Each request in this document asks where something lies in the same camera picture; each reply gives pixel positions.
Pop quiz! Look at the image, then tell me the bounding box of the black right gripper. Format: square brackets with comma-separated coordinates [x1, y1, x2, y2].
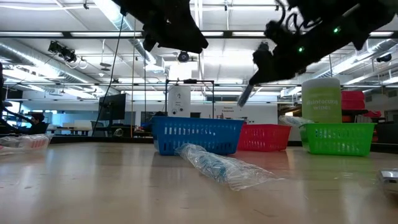
[248, 46, 312, 86]

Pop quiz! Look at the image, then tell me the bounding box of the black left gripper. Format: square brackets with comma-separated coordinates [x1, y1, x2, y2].
[143, 0, 210, 54]

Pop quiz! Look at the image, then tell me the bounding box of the teal white toothbrush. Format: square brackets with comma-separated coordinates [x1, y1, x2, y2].
[277, 114, 313, 127]

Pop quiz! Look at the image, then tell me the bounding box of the blue white toothbrush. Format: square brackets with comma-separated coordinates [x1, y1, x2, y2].
[174, 142, 284, 192]
[281, 116, 315, 128]

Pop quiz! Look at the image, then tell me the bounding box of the red plastic basket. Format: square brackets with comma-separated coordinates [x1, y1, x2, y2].
[238, 123, 292, 152]

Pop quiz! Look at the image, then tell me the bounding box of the white cabinet machine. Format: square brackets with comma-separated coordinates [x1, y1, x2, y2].
[167, 85, 192, 118]

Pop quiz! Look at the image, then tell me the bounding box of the green disinfecting wipes canister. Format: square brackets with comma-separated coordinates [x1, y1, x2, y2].
[301, 77, 343, 124]

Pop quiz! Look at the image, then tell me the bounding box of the blue plastic basket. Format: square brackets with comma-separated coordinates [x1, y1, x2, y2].
[151, 116, 245, 156]

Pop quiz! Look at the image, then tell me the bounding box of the green plastic basket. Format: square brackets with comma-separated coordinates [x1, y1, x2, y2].
[298, 122, 376, 157]

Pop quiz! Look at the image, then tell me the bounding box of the black computer monitor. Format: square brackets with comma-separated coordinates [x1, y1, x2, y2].
[98, 93, 127, 122]

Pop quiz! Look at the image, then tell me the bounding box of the white office desk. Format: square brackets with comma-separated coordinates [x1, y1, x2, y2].
[49, 126, 93, 137]

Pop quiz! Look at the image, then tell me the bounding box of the wrapped silver nail clipper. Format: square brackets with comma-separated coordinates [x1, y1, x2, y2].
[377, 167, 398, 196]

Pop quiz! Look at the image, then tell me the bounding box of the long ceiling light strip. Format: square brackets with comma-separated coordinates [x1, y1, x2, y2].
[0, 30, 398, 39]

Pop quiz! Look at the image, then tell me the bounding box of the person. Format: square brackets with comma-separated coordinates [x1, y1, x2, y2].
[28, 112, 50, 135]

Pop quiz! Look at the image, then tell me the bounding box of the clear plastic wrapped toiletry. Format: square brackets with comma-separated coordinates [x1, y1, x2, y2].
[0, 133, 53, 156]

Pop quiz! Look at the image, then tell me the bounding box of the black dome ceiling camera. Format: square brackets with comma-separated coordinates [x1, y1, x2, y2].
[177, 49, 190, 63]

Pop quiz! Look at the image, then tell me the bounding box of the black metal frame stand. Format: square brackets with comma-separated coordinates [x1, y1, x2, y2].
[164, 78, 216, 119]

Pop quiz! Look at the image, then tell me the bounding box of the thin hanging cord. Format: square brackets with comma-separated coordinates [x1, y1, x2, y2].
[144, 49, 148, 125]
[130, 18, 137, 138]

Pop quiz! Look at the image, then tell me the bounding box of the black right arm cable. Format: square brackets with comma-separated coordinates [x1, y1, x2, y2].
[273, 0, 324, 32]

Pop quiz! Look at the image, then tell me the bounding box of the black hanging arm cable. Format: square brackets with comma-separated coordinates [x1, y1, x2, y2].
[91, 14, 125, 137]

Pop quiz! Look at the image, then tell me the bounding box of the silver ceiling air duct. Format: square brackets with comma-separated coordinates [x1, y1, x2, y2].
[0, 42, 109, 94]
[310, 39, 398, 78]
[93, 0, 165, 68]

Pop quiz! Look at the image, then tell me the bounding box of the black ceiling camera rig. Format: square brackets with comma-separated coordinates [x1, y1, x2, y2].
[47, 40, 78, 63]

